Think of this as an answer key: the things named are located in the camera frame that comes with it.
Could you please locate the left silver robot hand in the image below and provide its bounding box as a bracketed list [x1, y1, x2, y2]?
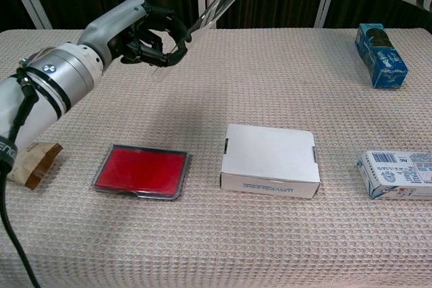
[79, 0, 194, 70]

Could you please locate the clear plastic tube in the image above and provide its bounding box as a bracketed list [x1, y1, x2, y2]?
[151, 0, 244, 84]

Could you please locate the blue cookie package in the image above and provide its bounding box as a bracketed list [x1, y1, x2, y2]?
[354, 23, 409, 90]

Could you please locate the red ink pad case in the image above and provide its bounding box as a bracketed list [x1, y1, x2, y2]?
[90, 144, 190, 201]

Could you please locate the brown snack bag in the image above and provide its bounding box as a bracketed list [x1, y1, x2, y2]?
[6, 142, 64, 190]

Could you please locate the white cardboard box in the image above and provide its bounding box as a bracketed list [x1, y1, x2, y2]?
[219, 123, 321, 200]

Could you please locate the small printed white box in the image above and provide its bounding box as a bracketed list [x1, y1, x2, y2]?
[356, 150, 432, 200]

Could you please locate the beige woven tablecloth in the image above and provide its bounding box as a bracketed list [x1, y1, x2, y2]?
[0, 26, 432, 288]

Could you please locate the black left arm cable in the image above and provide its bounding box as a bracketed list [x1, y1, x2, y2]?
[0, 77, 41, 288]

